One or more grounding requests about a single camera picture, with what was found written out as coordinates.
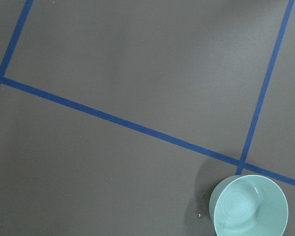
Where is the mint green ceramic bowl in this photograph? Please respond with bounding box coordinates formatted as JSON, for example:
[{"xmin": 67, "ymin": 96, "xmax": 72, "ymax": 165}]
[{"xmin": 209, "ymin": 175, "xmax": 289, "ymax": 236}]

